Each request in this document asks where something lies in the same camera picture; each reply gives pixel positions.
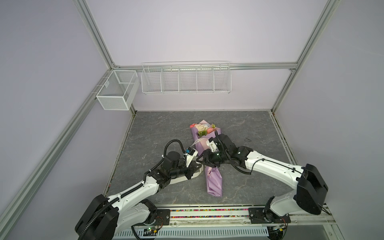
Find long white wire basket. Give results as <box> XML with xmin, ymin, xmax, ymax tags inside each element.
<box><xmin>141</xmin><ymin>61</ymin><xmax>232</xmax><ymax>94</ymax></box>

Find pink purple wrapping paper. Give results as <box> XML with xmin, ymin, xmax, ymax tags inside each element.
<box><xmin>190</xmin><ymin>120</ymin><xmax>223</xmax><ymax>197</ymax></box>

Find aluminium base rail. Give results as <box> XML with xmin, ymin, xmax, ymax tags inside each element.
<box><xmin>79</xmin><ymin>204</ymin><xmax>346</xmax><ymax>240</ymax></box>

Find small white mesh basket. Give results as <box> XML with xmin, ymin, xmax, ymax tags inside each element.
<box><xmin>96</xmin><ymin>70</ymin><xmax>140</xmax><ymax>111</ymax></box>

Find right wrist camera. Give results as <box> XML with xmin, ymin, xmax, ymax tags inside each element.
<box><xmin>207</xmin><ymin>140</ymin><xmax>218</xmax><ymax>153</ymax></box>

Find aluminium frame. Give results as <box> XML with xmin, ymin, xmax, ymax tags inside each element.
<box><xmin>0</xmin><ymin>0</ymin><xmax>343</xmax><ymax>232</ymax></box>

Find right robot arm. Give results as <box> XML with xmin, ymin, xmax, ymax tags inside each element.
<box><xmin>197</xmin><ymin>134</ymin><xmax>329</xmax><ymax>223</ymax></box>

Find pink spray rose stem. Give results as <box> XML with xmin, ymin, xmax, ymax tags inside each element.
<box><xmin>207</xmin><ymin>124</ymin><xmax>216</xmax><ymax>134</ymax></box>

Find cream printed ribbon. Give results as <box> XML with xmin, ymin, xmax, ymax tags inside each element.
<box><xmin>171</xmin><ymin>139</ymin><xmax>204</xmax><ymax>184</ymax></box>

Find cream rose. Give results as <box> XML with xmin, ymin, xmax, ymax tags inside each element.
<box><xmin>195</xmin><ymin>124</ymin><xmax>209</xmax><ymax>132</ymax></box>

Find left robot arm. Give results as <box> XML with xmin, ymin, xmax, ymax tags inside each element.
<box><xmin>75</xmin><ymin>140</ymin><xmax>203</xmax><ymax>240</ymax></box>

